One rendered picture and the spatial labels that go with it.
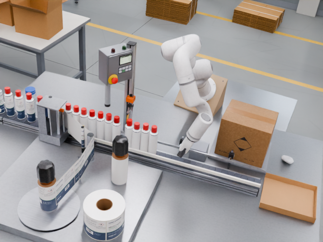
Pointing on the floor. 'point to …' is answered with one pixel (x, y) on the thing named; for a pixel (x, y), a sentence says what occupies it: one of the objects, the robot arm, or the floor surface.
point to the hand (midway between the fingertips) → (180, 153)
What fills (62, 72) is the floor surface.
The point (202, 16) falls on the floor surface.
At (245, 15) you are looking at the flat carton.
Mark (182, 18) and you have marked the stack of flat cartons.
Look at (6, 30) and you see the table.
